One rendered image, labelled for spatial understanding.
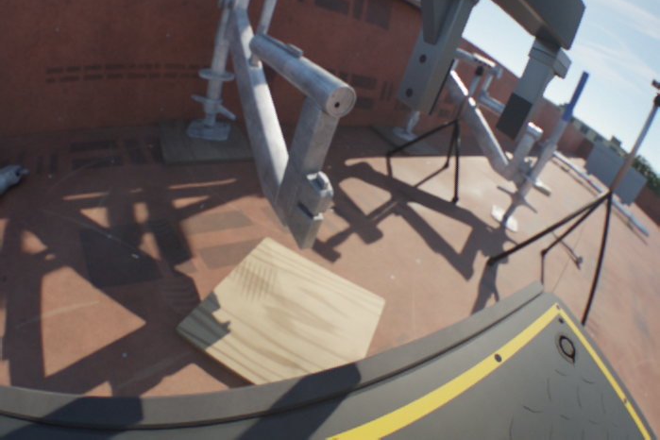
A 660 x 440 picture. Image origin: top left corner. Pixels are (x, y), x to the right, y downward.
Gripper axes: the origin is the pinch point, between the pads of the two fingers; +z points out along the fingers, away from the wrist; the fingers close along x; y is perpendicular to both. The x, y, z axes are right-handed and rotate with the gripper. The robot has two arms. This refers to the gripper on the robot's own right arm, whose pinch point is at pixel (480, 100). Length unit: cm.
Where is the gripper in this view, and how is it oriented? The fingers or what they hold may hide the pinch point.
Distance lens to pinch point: 25.0
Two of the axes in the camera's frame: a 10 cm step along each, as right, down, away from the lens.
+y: 3.7, 6.1, -7.0
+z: -3.0, 8.0, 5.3
